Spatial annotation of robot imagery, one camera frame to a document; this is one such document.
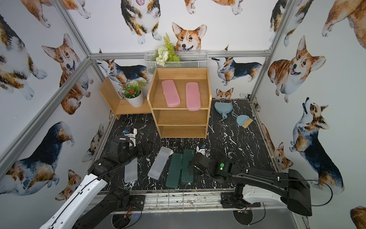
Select dark green pencil case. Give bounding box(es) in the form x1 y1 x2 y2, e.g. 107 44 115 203
165 153 183 189
181 149 195 183

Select pink pencil case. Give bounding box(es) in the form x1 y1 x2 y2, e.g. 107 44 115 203
186 82 201 111
161 79 181 108

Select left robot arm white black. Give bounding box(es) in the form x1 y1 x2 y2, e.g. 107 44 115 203
41 135 151 229

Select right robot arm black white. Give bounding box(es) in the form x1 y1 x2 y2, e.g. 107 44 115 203
188 153 312 217

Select left translucent white pencil case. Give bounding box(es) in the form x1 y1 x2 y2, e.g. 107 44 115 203
124 158 138 183

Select translucent white pencil case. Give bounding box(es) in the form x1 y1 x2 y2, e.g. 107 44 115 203
124 158 138 183
148 147 173 180

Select right translucent white pencil case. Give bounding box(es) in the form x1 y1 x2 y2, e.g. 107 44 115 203
148 147 173 180

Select low wooden corner shelf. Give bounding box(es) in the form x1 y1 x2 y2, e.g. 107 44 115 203
99 77 151 119

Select wooden three-tier shelf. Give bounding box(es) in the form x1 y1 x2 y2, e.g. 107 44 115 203
147 68 212 138

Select light blue hand brush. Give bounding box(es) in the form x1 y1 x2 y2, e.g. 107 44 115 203
232 113 253 129

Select red flower plant white pot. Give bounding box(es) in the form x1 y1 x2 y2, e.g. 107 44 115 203
120 80 147 108

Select light blue dustpan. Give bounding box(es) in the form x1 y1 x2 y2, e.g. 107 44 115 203
214 102 233 119

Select white flowers with fern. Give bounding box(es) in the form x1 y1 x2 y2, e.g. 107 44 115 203
152 33 180 66

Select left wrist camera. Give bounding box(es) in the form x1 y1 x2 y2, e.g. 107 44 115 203
123 127 138 146

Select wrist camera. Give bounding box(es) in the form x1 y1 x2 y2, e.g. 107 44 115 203
123 127 138 146
196 146 206 156

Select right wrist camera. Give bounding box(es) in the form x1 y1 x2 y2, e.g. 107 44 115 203
196 146 206 156

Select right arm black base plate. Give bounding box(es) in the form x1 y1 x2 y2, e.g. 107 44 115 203
220 192 262 209

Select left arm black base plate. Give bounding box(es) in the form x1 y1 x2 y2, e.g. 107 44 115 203
115 195 145 212

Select aluminium frame rails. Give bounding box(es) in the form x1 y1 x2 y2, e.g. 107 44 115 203
1 1 295 177

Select white wire basket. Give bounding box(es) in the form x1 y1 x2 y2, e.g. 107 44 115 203
144 51 208 75

